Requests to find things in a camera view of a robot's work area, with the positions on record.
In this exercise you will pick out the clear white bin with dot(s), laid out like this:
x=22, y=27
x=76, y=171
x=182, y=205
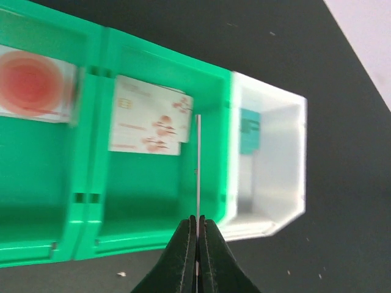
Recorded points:
x=266, y=189

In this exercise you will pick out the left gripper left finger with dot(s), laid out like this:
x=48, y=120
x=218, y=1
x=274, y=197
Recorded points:
x=175, y=270

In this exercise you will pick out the green divided bin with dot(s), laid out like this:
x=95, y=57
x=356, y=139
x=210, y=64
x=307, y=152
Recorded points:
x=64, y=195

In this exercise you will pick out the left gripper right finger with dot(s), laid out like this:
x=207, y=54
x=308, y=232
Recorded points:
x=219, y=270

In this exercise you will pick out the teal VIP card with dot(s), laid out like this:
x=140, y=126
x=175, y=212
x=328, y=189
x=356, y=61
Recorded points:
x=249, y=131

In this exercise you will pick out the red circle card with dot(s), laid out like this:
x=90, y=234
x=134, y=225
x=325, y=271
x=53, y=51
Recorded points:
x=36, y=87

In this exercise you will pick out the white floral card in bin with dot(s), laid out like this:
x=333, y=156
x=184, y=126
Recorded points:
x=149, y=118

